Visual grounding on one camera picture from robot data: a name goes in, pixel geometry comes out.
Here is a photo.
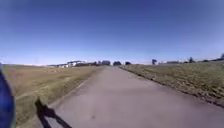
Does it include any row of dark trees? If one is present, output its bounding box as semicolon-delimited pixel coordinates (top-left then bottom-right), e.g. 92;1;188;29
75;59;133;67

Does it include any grey asphalt path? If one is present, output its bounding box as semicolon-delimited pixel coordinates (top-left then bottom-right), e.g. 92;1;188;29
31;65;224;128

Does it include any white building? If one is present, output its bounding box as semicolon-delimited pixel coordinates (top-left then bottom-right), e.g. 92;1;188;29
56;60;86;69

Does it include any dry grass field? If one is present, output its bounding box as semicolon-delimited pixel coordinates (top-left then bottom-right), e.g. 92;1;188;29
0;64;106;128
119;61;224;109

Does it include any blue object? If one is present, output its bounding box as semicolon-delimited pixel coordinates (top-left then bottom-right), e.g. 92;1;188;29
0;63;17;128

